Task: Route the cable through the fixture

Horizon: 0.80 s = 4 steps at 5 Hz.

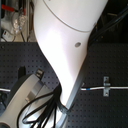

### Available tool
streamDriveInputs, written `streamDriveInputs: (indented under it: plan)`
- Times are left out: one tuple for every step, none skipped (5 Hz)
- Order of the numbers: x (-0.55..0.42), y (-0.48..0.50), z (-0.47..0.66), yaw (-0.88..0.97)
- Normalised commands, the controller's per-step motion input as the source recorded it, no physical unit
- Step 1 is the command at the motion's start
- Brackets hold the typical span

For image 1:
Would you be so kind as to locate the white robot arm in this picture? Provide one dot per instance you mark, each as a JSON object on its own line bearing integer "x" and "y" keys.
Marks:
{"x": 62, "y": 29}

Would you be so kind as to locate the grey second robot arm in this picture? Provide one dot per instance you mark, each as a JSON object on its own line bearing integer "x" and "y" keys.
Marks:
{"x": 30, "y": 105}

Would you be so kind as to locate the grey metal cable clip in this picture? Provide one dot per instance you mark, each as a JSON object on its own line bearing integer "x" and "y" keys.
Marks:
{"x": 106, "y": 85}

